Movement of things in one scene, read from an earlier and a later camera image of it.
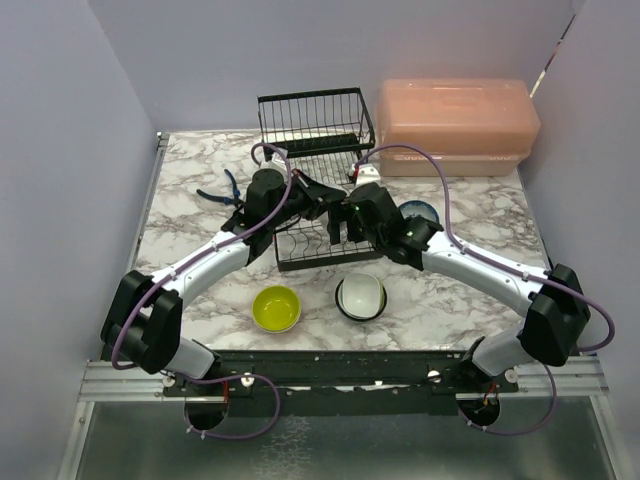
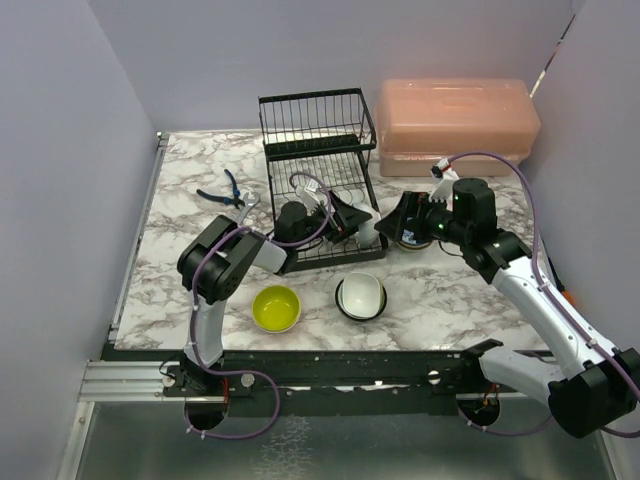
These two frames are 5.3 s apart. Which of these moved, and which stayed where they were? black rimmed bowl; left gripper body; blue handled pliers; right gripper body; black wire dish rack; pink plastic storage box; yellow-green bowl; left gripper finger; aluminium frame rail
Moved: left gripper finger; right gripper body; left gripper body
Stayed: yellow-green bowl; pink plastic storage box; blue handled pliers; aluminium frame rail; black rimmed bowl; black wire dish rack
